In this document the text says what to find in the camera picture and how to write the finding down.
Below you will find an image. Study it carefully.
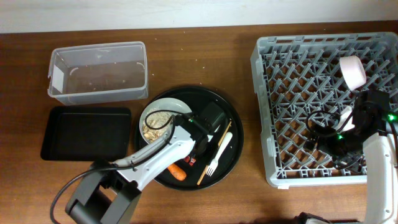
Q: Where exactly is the grey dishwasher rack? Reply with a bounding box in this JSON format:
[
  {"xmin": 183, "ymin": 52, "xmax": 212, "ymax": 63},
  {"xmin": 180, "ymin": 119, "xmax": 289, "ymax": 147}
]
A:
[{"xmin": 251, "ymin": 32, "xmax": 397, "ymax": 189}]

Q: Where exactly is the orange carrot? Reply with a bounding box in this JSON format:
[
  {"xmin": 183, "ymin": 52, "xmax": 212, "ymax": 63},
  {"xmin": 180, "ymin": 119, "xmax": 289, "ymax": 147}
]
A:
[{"xmin": 167, "ymin": 164, "xmax": 187, "ymax": 181}]

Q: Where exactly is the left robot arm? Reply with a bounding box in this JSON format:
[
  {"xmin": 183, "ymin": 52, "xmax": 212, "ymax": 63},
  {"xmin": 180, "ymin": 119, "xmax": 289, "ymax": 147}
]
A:
[{"xmin": 65, "ymin": 102, "xmax": 226, "ymax": 223}]

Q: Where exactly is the white plastic fork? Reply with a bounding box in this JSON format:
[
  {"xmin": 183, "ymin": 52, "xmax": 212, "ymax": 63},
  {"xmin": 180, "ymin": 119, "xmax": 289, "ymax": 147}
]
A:
[{"xmin": 206, "ymin": 132, "xmax": 233, "ymax": 176}]

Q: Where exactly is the wooden chopstick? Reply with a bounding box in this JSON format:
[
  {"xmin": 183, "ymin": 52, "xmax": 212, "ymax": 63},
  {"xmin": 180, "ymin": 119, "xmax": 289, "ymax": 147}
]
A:
[{"xmin": 197, "ymin": 121, "xmax": 233, "ymax": 185}]

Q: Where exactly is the white pink bowl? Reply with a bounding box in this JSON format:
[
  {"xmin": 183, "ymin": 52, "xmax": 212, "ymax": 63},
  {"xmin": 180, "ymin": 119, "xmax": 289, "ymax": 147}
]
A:
[{"xmin": 339, "ymin": 55, "xmax": 366, "ymax": 91}]

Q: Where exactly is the round black tray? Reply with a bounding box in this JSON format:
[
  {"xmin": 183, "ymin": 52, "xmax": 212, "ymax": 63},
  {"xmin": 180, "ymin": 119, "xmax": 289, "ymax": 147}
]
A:
[{"xmin": 134, "ymin": 86, "xmax": 244, "ymax": 191}]

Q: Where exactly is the grey plate with food scraps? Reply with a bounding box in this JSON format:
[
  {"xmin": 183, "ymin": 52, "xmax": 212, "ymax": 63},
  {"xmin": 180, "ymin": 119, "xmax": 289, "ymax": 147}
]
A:
[{"xmin": 139, "ymin": 98, "xmax": 192, "ymax": 144}]

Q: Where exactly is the red snack wrapper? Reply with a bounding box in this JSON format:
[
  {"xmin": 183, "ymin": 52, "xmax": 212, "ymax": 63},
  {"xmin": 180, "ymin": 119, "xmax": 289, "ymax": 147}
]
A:
[{"xmin": 183, "ymin": 156, "xmax": 196, "ymax": 167}]

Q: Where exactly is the black rectangular tray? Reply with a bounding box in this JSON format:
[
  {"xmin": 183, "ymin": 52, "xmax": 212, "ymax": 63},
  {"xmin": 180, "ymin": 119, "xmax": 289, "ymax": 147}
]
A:
[{"xmin": 40, "ymin": 106, "xmax": 132, "ymax": 161}]

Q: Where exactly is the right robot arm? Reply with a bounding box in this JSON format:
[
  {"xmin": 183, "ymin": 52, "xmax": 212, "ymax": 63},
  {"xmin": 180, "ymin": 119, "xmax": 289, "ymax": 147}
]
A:
[{"xmin": 303, "ymin": 90, "xmax": 397, "ymax": 223}]

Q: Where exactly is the clear plastic bin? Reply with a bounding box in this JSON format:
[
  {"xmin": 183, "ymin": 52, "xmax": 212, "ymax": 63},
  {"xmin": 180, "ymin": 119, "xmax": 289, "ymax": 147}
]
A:
[{"xmin": 47, "ymin": 41, "xmax": 149, "ymax": 106}]

